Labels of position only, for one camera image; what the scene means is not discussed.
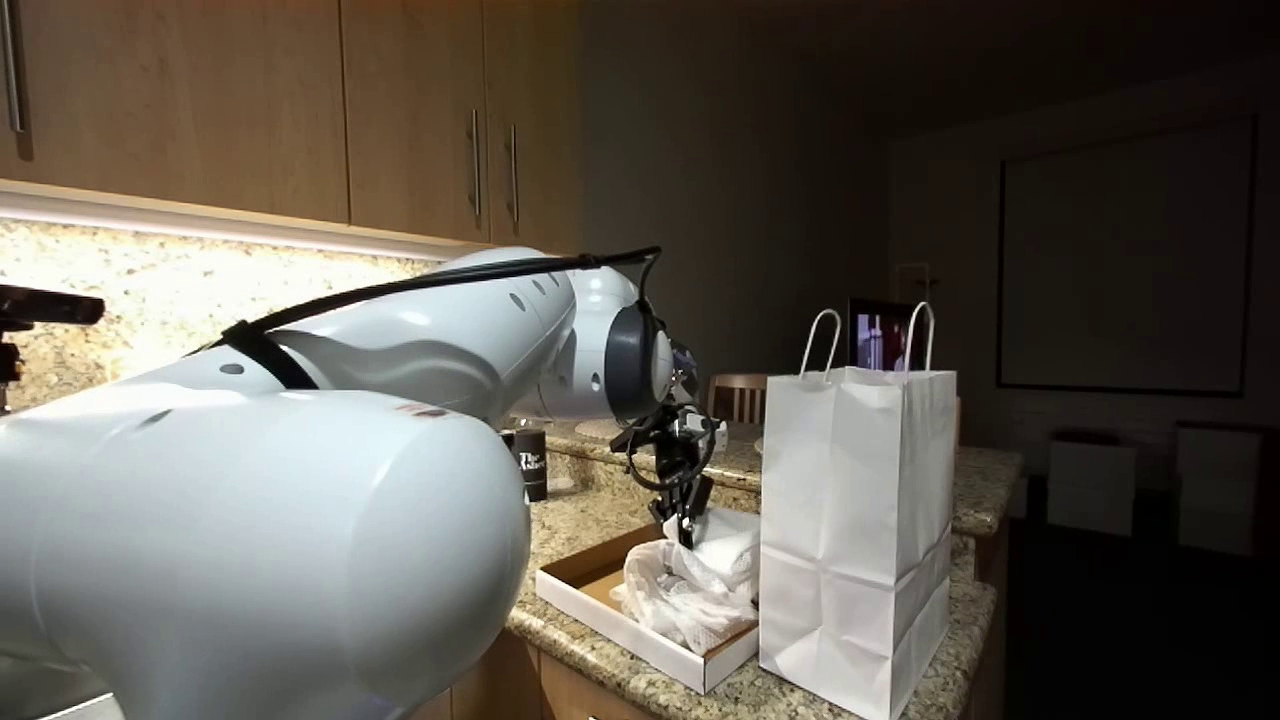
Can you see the wooden lower cabinet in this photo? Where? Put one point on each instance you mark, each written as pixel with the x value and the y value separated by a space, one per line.
pixel 535 683

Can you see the wooden upper cabinet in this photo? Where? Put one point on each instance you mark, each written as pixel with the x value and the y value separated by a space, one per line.
pixel 201 94

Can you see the white cube stool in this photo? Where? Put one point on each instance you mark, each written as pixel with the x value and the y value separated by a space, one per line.
pixel 1090 483
pixel 1219 486

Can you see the wooden chair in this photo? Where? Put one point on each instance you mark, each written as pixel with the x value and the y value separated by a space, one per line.
pixel 736 398

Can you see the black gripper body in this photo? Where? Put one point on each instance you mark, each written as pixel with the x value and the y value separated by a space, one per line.
pixel 678 442

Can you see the black camera on tripod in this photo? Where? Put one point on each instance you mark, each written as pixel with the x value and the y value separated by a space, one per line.
pixel 42 310

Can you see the wooden cabinet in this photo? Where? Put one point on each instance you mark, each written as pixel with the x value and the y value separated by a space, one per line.
pixel 535 683
pixel 201 94

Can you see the flat cardboard box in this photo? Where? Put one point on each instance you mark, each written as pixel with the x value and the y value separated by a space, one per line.
pixel 584 586

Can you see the white paper bag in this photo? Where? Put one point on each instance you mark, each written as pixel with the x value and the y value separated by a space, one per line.
pixel 854 533

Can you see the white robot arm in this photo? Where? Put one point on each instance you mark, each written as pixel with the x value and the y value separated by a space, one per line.
pixel 267 533

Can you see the dark bottle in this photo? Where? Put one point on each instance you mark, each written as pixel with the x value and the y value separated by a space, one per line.
pixel 535 464

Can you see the wall projection screen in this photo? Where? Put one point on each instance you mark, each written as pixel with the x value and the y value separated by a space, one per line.
pixel 1127 254

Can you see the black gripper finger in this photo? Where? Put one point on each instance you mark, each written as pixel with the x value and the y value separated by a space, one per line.
pixel 702 512
pixel 674 505

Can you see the crumpled white cloth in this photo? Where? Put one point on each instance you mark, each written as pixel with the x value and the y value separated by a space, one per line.
pixel 680 606

